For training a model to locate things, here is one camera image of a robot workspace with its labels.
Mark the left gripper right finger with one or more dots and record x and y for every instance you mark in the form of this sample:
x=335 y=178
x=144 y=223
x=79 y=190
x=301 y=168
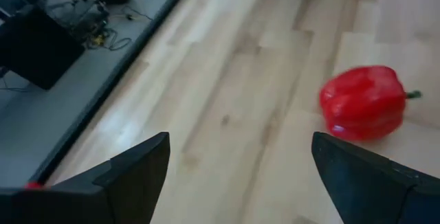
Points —
x=378 y=193

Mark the large black box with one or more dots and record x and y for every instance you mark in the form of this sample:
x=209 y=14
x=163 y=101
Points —
x=34 y=48

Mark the black aluminium table frame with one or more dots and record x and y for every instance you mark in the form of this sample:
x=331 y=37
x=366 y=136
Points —
x=113 y=79

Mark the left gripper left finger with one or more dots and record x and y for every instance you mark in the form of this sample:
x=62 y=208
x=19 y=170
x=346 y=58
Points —
x=103 y=200

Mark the grey equipment rack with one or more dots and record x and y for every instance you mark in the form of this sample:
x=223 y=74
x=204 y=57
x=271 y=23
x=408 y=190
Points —
x=79 y=14

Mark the red bell pepper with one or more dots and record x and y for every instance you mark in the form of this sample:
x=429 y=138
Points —
x=362 y=103

